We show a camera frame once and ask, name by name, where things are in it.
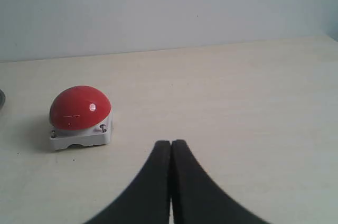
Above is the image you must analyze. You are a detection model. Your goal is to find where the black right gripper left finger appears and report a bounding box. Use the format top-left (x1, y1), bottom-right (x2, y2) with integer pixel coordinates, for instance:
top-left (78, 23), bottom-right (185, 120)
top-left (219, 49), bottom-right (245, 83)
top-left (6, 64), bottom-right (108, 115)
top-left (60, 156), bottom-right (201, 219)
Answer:
top-left (87, 141), bottom-right (171, 224)

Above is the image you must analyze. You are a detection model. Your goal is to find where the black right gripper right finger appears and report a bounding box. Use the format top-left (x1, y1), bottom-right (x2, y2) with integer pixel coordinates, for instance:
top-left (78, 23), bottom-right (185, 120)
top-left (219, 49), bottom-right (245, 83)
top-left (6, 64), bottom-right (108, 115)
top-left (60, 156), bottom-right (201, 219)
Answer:
top-left (171, 139), bottom-right (267, 223)

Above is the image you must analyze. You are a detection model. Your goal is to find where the red dome button grey base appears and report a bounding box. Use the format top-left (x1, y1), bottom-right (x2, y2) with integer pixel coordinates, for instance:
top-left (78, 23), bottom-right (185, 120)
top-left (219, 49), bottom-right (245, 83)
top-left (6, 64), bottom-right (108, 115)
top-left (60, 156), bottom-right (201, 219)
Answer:
top-left (49, 86), bottom-right (113, 151)

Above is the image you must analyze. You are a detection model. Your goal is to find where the round steel plate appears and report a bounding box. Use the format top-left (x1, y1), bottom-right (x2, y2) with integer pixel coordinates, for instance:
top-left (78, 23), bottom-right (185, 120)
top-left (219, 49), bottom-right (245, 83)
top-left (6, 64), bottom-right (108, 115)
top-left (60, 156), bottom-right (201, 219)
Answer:
top-left (0, 90), bottom-right (6, 110)

